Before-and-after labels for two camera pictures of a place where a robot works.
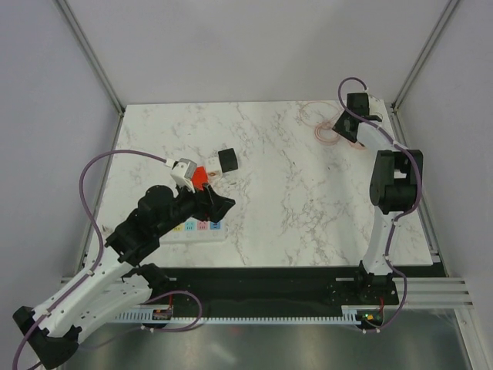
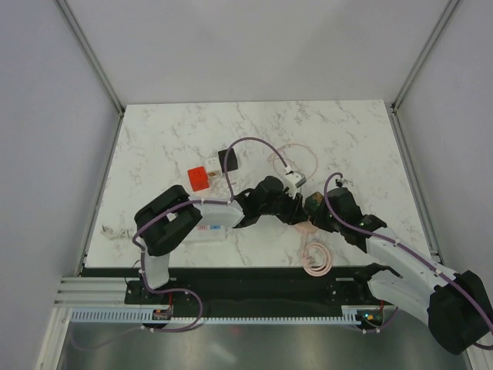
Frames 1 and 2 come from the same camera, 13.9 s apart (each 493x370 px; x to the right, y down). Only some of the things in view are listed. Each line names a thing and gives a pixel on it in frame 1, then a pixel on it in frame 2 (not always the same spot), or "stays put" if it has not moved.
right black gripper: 339,126 -> 318,219
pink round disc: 357,145 -> 306,227
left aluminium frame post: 90,55 stays put
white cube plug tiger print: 214,168 stays put
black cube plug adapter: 227,159 stays put
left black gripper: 209,205 -> 296,213
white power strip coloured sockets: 194,231 stays put
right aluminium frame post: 420,59 stays put
